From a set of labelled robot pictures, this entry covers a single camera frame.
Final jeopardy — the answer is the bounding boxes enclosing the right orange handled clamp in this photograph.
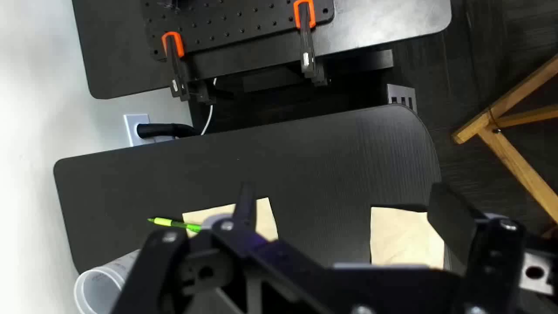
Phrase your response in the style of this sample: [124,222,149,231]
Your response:
[293,0,326,86]

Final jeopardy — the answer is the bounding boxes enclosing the wooden folding stand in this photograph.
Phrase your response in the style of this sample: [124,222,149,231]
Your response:
[452,53,558,226]

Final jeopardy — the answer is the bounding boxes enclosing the green translucent pen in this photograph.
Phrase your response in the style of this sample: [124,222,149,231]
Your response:
[147,217,203,235]

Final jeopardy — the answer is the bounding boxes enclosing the black power plug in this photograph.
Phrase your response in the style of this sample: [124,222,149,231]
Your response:
[136,125,196,140]

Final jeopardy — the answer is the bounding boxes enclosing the black upper table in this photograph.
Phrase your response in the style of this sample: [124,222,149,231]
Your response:
[72,0,452,100]

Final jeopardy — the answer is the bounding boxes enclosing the black perforated mounting board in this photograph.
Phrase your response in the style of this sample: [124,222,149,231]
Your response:
[140,0,335,62]

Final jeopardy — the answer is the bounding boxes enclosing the white wall outlet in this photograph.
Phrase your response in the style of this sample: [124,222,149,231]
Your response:
[124,114,150,147]

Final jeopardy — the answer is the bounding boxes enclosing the orange handled clamp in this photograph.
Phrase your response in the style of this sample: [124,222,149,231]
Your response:
[161,32,192,102]
[293,0,326,86]

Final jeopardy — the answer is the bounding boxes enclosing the left orange handled clamp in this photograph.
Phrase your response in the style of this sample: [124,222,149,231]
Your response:
[161,32,192,102]

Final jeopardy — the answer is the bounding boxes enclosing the clear plastic cup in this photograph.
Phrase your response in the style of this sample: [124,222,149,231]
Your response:
[74,252,138,314]

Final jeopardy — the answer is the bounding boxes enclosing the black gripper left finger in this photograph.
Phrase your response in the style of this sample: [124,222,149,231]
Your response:
[232,184,257,236]

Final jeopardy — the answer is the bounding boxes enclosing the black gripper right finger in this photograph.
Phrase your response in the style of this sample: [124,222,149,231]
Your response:
[428,184,487,269]

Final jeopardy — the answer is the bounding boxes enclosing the beige paper napkin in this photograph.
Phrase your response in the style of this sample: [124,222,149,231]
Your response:
[182,198,445,269]

